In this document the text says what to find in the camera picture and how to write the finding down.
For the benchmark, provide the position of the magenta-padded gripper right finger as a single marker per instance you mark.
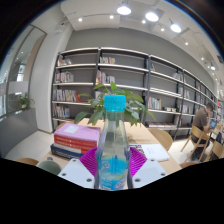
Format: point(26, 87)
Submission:
point(148, 170)

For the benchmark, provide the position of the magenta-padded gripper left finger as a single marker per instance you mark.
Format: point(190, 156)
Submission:
point(75, 170)

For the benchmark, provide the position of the clear bottle with blue cap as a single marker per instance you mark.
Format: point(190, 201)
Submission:
point(113, 146)

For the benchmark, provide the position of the white booklet with dark print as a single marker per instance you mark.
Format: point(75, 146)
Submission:
point(155, 151)

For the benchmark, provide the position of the red and white book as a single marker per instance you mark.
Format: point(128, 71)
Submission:
point(71, 146)

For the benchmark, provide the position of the green patterned cup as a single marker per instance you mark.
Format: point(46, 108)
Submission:
point(50, 166)

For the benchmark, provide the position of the round-backed wooden chair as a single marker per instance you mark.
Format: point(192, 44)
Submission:
point(190, 164)
point(26, 161)
point(161, 138)
point(61, 125)

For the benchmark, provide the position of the pink book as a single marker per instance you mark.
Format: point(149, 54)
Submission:
point(78, 130)

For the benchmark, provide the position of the slatted wooden chair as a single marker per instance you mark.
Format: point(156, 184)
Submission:
point(218, 150)
point(196, 133)

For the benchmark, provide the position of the green potted plant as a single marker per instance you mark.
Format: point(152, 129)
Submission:
point(100, 103)

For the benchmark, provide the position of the person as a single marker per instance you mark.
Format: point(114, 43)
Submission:
point(201, 120)

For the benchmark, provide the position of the small green window plant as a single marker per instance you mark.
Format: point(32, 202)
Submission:
point(25, 101)

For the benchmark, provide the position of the grey shelf unit with books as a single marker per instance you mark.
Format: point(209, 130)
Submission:
point(80, 76)

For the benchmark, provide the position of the ceiling lights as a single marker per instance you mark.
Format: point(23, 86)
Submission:
point(124, 10)

